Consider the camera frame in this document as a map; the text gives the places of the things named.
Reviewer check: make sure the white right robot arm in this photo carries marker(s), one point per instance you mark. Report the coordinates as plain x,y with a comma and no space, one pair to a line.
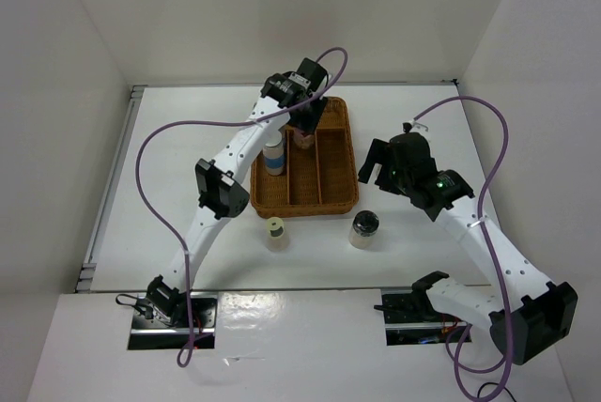
527,313

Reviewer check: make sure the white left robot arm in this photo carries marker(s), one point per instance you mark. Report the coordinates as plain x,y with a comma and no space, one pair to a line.
221,196

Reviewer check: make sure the pink lid spice bottle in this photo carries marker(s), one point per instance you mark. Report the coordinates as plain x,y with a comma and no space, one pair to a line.
302,139

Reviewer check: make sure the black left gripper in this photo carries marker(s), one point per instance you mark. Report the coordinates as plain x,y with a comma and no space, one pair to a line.
310,124

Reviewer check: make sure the yellow lid spice bottle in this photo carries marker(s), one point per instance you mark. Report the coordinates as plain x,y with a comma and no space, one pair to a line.
277,237

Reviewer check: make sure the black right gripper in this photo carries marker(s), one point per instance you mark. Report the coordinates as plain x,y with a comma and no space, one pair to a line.
377,152

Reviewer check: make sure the brown wicker divided tray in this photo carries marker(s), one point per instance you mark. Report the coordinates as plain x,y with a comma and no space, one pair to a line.
318,180

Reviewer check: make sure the silver lid blue label jar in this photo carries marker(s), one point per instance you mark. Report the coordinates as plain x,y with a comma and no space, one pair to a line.
277,136

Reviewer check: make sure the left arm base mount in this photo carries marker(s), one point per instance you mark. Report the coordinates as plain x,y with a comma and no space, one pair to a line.
152,331

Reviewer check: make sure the black lid spice jar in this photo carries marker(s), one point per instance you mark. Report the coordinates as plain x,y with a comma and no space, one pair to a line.
364,227

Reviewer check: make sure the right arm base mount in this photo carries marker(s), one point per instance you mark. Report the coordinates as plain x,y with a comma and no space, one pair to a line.
408,322

